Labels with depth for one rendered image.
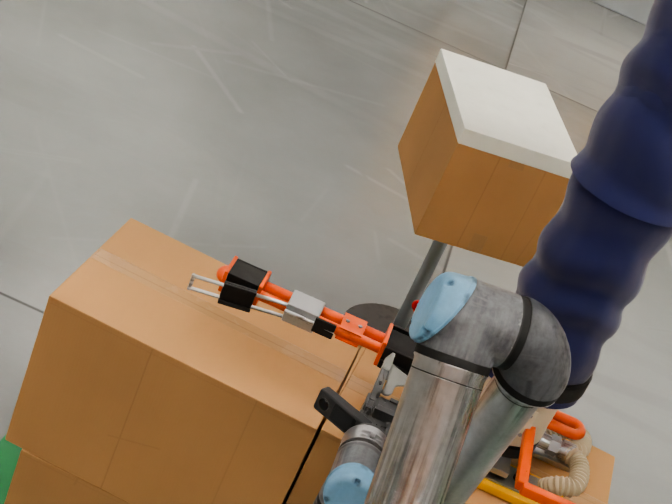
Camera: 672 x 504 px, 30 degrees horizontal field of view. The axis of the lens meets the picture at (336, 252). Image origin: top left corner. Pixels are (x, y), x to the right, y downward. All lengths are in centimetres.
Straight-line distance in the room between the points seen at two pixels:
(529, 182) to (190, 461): 172
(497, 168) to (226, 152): 176
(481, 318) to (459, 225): 218
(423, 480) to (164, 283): 104
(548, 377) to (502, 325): 12
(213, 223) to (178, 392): 234
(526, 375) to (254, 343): 89
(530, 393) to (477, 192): 208
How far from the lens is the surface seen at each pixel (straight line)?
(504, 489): 255
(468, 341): 182
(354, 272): 491
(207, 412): 255
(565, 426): 259
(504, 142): 387
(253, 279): 255
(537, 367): 188
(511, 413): 197
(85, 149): 504
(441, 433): 183
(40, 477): 283
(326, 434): 250
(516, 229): 404
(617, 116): 224
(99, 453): 272
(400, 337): 258
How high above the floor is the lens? 244
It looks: 29 degrees down
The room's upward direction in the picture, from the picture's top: 24 degrees clockwise
